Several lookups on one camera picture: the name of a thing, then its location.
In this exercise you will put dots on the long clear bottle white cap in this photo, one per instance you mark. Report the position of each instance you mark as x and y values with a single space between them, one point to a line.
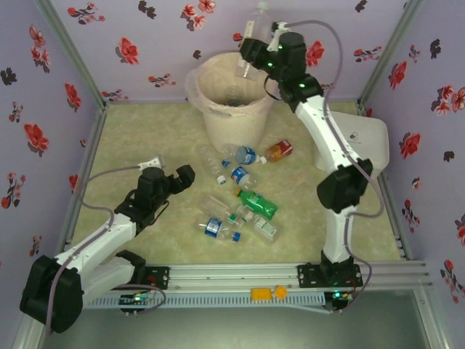
210 163

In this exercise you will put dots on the clear bottle without label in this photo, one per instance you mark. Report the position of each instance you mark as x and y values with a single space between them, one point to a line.
214 205

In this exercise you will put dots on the clear bottle blue label white cap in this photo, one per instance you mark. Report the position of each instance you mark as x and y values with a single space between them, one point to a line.
245 154

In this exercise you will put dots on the small clear bottle green cap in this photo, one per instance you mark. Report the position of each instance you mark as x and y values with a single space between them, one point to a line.
241 214

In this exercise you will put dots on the green bottle yellow cap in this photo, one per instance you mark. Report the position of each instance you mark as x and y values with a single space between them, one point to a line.
259 205

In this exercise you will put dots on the clear bottle green white label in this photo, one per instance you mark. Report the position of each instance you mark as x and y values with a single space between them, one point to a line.
267 229

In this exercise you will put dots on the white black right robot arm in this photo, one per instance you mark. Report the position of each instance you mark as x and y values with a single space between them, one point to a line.
327 138

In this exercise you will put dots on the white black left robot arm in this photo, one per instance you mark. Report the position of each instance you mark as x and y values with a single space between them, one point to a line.
94 240

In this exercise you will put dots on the beige plastic bin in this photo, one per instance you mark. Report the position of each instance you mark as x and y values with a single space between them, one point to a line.
232 127

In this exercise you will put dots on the translucent plastic bin liner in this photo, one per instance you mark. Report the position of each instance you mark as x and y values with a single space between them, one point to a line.
190 85

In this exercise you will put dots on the small circuit board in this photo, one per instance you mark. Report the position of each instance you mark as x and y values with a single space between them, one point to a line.
341 296
136 299

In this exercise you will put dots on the white plastic box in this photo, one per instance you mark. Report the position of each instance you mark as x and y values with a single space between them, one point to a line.
367 141

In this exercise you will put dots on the yellow rectangular plastic piece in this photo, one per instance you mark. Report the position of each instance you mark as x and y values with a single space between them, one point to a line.
261 294

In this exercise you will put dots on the yellow square plastic piece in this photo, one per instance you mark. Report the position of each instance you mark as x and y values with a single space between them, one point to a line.
280 292

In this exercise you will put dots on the grey metal panel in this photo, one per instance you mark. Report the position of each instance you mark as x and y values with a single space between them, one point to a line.
236 329

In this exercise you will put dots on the aluminium side rail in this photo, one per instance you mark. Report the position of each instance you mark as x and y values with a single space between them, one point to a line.
87 163
397 225

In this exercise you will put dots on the aluminium frame post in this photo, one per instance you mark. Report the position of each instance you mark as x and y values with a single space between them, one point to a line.
69 47
390 47

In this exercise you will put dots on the aluminium front rail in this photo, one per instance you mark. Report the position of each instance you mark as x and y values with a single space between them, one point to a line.
232 276

